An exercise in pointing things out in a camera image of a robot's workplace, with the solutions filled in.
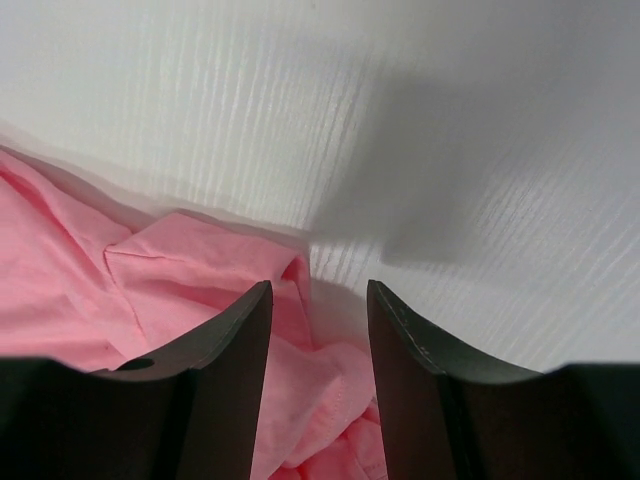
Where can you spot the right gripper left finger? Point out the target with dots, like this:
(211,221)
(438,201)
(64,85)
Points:
(187,410)

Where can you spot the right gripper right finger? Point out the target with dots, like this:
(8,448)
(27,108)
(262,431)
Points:
(450,411)

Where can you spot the pink t shirt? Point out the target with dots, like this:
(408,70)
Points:
(87,291)

